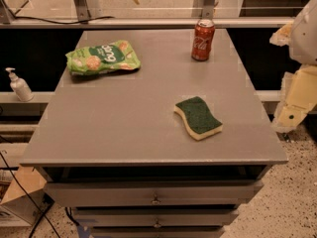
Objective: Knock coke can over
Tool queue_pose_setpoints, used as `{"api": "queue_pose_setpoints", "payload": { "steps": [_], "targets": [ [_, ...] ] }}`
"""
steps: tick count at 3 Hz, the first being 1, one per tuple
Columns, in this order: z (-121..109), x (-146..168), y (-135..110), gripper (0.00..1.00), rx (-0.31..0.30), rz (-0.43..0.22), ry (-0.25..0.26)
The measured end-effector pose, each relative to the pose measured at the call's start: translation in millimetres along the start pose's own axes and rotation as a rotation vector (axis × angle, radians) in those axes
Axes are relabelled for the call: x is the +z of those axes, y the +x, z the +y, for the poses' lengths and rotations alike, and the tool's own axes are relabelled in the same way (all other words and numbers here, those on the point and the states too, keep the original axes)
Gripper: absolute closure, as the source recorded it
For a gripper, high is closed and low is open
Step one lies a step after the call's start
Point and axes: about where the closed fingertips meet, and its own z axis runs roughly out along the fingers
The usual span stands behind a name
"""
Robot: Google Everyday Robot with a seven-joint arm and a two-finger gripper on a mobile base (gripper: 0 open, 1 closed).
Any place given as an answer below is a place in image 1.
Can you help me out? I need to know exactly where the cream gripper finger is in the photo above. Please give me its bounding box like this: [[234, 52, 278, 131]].
[[272, 65, 317, 133]]

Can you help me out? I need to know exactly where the red coke can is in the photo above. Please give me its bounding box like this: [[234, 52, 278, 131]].
[[191, 19, 215, 61]]

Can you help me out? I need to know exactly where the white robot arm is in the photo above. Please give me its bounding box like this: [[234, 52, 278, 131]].
[[269, 0, 317, 133]]

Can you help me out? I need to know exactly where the green and yellow sponge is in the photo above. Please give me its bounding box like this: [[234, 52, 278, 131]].
[[174, 96, 223, 141]]

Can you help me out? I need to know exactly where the green chip bag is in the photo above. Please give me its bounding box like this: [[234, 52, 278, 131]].
[[65, 40, 141, 75]]

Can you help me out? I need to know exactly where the grey drawer cabinet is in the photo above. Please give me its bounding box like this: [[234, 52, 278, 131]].
[[23, 30, 287, 238]]

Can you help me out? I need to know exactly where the white pump bottle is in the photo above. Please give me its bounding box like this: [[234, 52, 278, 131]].
[[6, 67, 34, 102]]

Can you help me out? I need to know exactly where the cardboard box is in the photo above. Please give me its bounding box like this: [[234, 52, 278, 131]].
[[0, 167, 46, 227]]

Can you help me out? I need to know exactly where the metal frame post right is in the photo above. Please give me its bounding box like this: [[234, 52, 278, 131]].
[[191, 0, 216, 19]]

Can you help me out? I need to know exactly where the metal frame post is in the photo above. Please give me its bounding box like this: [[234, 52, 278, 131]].
[[73, 0, 101, 21], [191, 0, 216, 19]]

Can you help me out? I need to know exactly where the metal frame post left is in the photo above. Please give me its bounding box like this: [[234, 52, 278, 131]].
[[73, 0, 101, 21]]

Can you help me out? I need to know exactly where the black cable on floor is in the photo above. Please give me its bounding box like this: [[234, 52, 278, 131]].
[[0, 149, 62, 238]]

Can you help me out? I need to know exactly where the black cable on ledge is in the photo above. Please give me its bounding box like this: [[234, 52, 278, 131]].
[[13, 14, 115, 26]]

